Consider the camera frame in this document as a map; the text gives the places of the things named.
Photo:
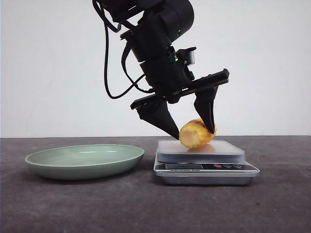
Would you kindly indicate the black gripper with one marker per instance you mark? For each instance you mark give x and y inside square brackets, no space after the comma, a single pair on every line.
[171,80]

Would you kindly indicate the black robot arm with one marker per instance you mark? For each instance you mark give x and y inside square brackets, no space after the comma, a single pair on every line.
[152,26]

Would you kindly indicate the silver digital kitchen scale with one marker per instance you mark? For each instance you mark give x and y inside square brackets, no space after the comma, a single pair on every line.
[216,163]

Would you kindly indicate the yellow corn cob piece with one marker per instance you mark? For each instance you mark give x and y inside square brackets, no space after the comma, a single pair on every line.
[195,134]

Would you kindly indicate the green shallow plate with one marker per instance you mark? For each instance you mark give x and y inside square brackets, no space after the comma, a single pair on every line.
[84,162]

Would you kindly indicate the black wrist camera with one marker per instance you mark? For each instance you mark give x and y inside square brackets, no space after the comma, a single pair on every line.
[186,56]

